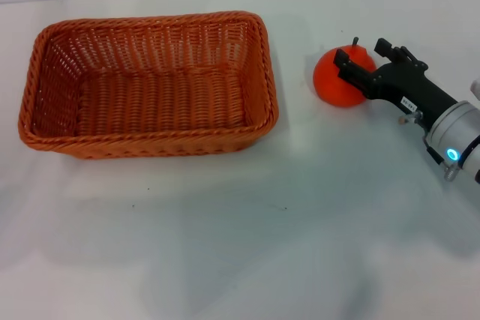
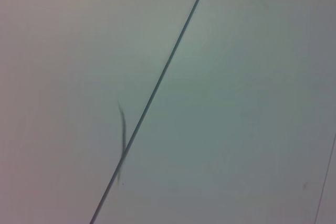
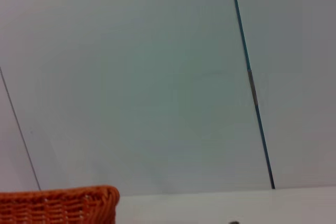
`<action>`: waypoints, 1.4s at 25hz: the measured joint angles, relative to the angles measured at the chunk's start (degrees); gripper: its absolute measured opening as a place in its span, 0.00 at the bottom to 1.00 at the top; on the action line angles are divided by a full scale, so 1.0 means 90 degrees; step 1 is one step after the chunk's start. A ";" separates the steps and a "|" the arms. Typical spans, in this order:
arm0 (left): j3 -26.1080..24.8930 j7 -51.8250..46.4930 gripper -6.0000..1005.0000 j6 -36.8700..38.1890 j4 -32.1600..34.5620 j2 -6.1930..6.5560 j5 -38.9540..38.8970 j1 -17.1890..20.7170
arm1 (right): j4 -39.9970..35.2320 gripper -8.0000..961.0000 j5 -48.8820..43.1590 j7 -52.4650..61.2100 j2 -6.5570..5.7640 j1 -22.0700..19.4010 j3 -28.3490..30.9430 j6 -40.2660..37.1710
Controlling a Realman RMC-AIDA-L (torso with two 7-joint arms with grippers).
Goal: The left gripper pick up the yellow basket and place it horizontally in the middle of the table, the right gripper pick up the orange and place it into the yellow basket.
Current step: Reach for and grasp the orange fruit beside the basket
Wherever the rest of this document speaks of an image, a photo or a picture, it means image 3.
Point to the orange woven wicker basket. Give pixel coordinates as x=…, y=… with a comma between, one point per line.
x=57, y=205

